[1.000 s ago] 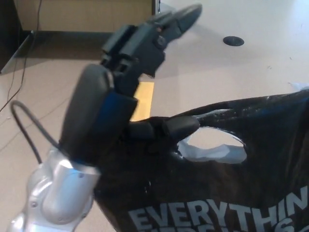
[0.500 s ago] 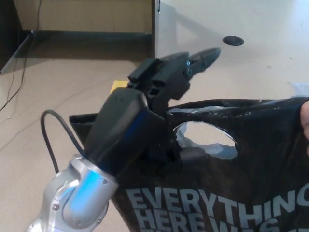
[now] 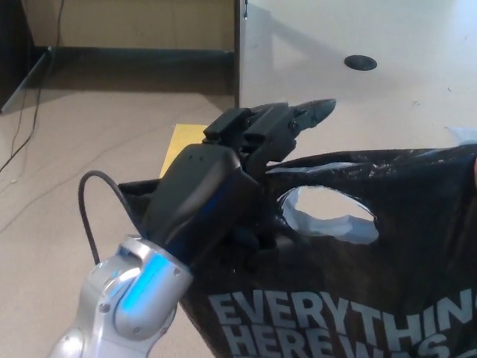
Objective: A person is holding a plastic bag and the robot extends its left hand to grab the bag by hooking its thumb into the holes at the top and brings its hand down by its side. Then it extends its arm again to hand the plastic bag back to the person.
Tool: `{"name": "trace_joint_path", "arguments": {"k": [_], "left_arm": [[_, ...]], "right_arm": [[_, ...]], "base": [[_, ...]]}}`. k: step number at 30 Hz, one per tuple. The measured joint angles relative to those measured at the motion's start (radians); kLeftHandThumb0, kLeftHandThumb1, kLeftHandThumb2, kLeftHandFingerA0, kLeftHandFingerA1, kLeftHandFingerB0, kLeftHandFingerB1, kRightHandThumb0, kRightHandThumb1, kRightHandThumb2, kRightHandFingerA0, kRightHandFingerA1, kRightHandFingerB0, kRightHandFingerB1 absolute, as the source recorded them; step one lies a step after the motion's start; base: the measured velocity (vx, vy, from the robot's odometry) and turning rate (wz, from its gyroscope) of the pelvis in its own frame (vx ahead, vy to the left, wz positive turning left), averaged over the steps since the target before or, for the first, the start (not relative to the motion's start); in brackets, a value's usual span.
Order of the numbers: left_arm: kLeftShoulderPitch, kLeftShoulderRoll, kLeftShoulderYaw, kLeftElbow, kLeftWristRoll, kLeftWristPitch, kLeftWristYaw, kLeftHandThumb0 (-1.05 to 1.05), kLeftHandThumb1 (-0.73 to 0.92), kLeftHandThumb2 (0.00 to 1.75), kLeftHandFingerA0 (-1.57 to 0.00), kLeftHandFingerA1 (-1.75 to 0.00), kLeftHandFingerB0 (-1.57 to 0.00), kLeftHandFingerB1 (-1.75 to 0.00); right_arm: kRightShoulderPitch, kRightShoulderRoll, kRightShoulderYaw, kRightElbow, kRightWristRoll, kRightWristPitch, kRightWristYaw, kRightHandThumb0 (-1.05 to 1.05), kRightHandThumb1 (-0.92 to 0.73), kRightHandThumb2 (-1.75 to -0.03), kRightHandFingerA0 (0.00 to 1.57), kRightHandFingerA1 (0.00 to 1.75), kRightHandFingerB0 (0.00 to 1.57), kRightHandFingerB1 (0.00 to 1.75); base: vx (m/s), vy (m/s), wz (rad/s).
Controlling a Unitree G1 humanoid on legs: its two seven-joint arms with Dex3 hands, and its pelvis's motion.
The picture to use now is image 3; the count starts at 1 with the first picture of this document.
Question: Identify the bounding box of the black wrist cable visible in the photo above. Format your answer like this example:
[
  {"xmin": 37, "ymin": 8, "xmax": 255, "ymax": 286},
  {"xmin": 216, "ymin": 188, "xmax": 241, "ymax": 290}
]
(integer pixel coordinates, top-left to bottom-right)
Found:
[{"xmin": 78, "ymin": 170, "xmax": 132, "ymax": 264}]

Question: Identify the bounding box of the yellow paper sheet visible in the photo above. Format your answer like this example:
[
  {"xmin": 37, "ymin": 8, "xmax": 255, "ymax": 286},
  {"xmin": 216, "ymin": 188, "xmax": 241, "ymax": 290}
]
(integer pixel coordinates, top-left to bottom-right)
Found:
[{"xmin": 159, "ymin": 123, "xmax": 214, "ymax": 180}]

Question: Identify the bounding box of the clear plastic sheet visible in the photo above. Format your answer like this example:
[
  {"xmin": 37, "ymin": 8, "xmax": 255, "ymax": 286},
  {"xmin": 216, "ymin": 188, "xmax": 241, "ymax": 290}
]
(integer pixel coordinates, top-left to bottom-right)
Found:
[{"xmin": 446, "ymin": 125, "xmax": 477, "ymax": 147}]

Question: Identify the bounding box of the black printed plastic bag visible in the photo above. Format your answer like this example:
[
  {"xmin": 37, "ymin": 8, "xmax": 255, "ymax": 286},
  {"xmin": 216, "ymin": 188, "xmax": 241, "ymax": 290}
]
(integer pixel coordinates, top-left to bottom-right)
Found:
[{"xmin": 118, "ymin": 143, "xmax": 477, "ymax": 358}]

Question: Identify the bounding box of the thin grey floor cable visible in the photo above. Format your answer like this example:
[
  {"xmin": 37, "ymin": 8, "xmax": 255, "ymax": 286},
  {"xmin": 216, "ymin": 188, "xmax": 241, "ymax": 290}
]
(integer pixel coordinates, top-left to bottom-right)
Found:
[{"xmin": 0, "ymin": 141, "xmax": 120, "ymax": 234}]

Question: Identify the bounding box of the black power cable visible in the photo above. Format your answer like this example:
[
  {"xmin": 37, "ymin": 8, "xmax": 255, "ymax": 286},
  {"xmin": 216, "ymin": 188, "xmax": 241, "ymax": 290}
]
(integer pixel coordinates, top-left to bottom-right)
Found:
[{"xmin": 0, "ymin": 0, "xmax": 63, "ymax": 173}]

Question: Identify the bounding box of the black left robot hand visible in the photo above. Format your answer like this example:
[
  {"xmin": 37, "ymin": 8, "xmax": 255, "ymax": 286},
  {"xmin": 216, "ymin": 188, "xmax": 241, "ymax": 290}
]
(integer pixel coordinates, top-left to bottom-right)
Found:
[{"xmin": 141, "ymin": 98, "xmax": 338, "ymax": 271}]

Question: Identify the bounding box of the black round disc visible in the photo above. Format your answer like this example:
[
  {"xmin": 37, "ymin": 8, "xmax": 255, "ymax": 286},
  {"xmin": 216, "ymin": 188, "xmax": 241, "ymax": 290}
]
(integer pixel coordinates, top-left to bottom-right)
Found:
[{"xmin": 344, "ymin": 54, "xmax": 378, "ymax": 72}]

